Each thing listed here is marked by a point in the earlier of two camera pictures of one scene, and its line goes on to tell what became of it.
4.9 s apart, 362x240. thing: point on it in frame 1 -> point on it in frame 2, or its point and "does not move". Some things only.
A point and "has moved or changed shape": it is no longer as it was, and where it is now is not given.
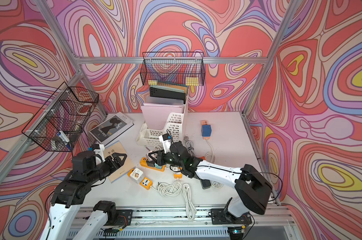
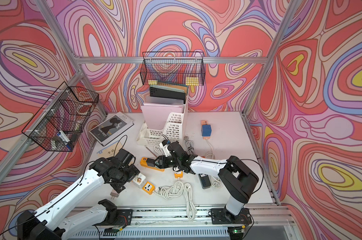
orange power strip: x=143 y=162 does not move
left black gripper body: x=102 y=170 -> x=125 y=176
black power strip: x=205 y=183 does not move
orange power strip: x=180 y=176 does not move
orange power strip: x=146 y=182 has moved or changed shape
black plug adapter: x=150 y=163 does not move
